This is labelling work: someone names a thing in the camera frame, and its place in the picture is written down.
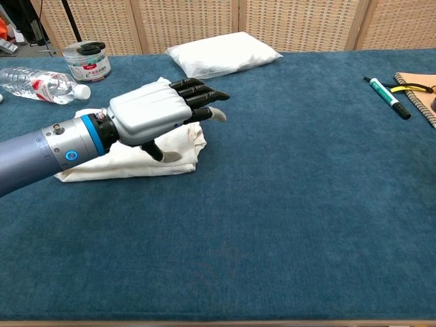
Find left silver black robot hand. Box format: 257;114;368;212
107;77;231;163

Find white t-shirt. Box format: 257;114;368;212
54;76;208;183

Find clear round plastic jar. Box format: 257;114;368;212
62;41;112;82

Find white plastic bag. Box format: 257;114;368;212
165;31;283;80

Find woven wooden folding screen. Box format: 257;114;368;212
29;0;436;55

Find clear plastic water bottle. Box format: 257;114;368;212
0;67;92;106

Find black tripod stand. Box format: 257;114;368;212
59;0;83;44

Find teal blue table mat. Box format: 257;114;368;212
0;48;436;323

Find white grey box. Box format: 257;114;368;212
0;37;18;55

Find green white marker pen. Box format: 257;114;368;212
362;76;412;121

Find brown spiral notebook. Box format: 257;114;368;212
393;72;436;129

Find black-handled scissors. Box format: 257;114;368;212
37;41;107;56

